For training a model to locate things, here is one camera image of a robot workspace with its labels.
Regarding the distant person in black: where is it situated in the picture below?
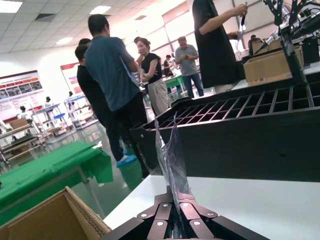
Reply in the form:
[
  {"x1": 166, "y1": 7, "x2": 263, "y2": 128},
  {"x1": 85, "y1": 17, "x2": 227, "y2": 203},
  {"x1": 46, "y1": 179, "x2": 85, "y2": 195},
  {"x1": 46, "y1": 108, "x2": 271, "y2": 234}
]
[{"x1": 162, "y1": 54, "x2": 174, "y2": 78}]

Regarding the small red white poster board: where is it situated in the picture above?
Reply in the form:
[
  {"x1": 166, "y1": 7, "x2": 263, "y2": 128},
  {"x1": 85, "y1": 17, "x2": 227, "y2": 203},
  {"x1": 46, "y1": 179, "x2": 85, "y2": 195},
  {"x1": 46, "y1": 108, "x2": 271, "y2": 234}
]
[{"x1": 59, "y1": 62, "x2": 87, "y2": 96}]

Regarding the man in grey polo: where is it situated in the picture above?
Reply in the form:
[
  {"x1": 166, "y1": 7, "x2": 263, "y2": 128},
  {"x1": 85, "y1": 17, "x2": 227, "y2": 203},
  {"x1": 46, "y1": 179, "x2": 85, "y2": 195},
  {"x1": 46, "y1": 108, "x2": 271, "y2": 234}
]
[{"x1": 174, "y1": 36, "x2": 205, "y2": 99}]

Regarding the grey translucent antistatic bag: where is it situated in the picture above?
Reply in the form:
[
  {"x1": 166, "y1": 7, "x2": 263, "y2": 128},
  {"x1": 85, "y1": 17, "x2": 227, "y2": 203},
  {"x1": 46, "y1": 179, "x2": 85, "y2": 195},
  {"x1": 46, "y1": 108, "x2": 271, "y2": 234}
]
[{"x1": 154, "y1": 111, "x2": 193, "y2": 240}]

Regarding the brown cardboard box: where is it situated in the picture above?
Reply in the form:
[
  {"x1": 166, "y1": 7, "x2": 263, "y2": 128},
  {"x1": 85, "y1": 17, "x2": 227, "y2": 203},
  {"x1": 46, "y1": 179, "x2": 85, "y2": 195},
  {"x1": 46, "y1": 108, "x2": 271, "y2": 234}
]
[{"x1": 0, "y1": 186, "x2": 113, "y2": 240}]

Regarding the white table leg with foot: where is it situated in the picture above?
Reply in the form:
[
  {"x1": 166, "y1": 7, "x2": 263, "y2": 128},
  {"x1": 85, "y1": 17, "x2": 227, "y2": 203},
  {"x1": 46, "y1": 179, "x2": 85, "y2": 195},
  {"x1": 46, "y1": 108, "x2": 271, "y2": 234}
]
[{"x1": 79, "y1": 166, "x2": 106, "y2": 220}]

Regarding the black equipment box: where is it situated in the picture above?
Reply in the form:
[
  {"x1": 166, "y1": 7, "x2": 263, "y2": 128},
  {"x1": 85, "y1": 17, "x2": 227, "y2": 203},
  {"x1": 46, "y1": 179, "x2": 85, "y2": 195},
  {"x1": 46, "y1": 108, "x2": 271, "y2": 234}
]
[{"x1": 301, "y1": 39, "x2": 320, "y2": 65}]

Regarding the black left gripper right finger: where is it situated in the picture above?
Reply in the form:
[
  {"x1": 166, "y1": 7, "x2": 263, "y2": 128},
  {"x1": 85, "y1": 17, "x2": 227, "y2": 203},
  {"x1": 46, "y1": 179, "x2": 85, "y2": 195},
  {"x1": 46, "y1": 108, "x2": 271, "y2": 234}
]
[{"x1": 176, "y1": 192, "x2": 271, "y2": 240}]

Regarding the small green table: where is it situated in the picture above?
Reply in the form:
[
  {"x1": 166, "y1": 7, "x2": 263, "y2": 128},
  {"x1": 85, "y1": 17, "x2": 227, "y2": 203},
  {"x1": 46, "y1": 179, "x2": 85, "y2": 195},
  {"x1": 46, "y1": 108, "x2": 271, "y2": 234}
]
[{"x1": 163, "y1": 73, "x2": 186, "y2": 95}]

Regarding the ceiling air vent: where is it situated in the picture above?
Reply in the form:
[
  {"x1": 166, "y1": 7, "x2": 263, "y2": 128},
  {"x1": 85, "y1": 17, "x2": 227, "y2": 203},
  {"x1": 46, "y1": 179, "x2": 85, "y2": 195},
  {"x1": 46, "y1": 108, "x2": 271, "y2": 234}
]
[{"x1": 34, "y1": 13, "x2": 56, "y2": 23}]

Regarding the person in beige trousers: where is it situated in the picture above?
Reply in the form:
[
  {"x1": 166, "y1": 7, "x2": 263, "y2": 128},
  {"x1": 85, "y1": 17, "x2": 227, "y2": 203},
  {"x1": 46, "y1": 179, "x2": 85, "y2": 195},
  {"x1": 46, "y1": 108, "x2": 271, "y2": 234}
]
[{"x1": 133, "y1": 36, "x2": 170, "y2": 117}]

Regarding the black slotted container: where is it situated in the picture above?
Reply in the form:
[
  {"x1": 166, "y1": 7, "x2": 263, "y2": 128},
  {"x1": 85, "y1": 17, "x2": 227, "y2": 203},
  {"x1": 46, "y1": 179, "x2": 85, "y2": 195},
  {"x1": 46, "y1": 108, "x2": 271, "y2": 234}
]
[{"x1": 129, "y1": 72, "x2": 320, "y2": 183}]

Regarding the person in black top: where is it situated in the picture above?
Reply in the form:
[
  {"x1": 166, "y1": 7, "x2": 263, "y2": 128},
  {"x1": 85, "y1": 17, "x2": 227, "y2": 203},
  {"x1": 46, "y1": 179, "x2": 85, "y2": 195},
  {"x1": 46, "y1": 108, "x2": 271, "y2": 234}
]
[{"x1": 191, "y1": 0, "x2": 249, "y2": 95}]

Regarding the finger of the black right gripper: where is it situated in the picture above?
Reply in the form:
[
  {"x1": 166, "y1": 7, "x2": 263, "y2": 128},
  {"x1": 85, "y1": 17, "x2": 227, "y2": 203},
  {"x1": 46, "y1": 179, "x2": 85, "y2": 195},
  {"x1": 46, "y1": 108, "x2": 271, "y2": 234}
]
[
  {"x1": 286, "y1": 0, "x2": 308, "y2": 85},
  {"x1": 263, "y1": 0, "x2": 302, "y2": 86}
]

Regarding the large red white poster board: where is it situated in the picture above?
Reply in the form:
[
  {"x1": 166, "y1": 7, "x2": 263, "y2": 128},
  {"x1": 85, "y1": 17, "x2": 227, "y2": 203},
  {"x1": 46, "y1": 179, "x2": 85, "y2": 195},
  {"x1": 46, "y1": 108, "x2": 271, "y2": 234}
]
[{"x1": 0, "y1": 69, "x2": 45, "y2": 126}]

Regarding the large cardboard box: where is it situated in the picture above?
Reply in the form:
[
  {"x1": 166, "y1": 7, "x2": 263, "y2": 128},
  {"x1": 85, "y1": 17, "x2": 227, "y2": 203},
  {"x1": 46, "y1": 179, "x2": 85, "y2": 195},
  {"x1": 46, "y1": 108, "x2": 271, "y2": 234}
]
[{"x1": 243, "y1": 46, "x2": 305, "y2": 87}]

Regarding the man in blue shirt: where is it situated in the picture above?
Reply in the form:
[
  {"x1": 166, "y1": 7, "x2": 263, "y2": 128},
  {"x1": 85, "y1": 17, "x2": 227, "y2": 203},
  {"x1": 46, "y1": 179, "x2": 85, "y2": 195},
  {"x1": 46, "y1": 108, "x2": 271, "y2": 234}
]
[{"x1": 84, "y1": 13, "x2": 149, "y2": 169}]

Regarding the blue framed cart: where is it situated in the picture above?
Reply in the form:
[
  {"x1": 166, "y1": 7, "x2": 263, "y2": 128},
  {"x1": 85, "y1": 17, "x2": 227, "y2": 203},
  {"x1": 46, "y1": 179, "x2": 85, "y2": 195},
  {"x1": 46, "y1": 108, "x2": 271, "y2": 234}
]
[{"x1": 31, "y1": 102, "x2": 68, "y2": 141}]

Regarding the white framed workbench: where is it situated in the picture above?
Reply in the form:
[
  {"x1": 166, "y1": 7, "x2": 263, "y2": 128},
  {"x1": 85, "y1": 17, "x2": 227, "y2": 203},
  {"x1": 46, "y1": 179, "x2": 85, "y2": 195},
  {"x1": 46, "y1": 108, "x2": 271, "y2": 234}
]
[{"x1": 64, "y1": 93, "x2": 99, "y2": 131}]

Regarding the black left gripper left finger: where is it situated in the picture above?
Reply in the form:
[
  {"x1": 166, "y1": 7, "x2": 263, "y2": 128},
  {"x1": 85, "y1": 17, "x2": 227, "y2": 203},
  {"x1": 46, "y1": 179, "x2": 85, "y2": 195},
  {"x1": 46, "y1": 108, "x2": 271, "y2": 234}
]
[{"x1": 99, "y1": 185, "x2": 176, "y2": 240}]

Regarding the metal shelf rack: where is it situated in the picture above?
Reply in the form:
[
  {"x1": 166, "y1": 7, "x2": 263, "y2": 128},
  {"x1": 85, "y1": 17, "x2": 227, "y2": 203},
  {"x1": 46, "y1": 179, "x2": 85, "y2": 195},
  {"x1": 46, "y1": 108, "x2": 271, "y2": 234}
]
[{"x1": 0, "y1": 117, "x2": 47, "y2": 163}]

